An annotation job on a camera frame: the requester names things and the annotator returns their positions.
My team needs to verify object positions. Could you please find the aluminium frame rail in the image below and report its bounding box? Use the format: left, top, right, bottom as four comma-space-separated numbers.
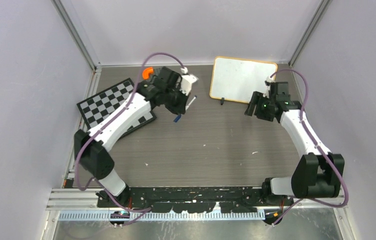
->
51, 0, 99, 72

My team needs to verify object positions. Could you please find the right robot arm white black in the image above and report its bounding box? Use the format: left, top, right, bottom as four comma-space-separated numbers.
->
244, 82, 345, 205

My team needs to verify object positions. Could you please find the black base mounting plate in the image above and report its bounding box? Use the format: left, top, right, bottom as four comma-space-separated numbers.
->
96, 186, 293, 214

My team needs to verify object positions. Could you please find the black white checkerboard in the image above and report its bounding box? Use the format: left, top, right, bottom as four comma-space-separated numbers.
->
76, 78, 157, 138

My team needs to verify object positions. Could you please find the orange curved block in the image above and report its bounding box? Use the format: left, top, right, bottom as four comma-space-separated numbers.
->
142, 67, 154, 80

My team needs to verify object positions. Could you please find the blue marker cap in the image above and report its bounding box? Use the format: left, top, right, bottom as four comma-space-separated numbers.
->
173, 114, 182, 123

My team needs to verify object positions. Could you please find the yellow framed whiteboard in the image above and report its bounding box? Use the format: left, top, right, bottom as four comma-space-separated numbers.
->
209, 56, 278, 104

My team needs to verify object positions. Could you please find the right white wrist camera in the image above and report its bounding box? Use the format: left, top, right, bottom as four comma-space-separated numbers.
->
265, 76, 274, 98

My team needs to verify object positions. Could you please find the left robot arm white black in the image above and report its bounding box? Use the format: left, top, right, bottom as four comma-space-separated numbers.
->
74, 67, 198, 207

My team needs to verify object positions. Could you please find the white marker pen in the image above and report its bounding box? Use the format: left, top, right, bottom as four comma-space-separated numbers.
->
185, 95, 197, 111

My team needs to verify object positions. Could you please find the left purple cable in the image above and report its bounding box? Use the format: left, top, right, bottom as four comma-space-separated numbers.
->
74, 51, 188, 226

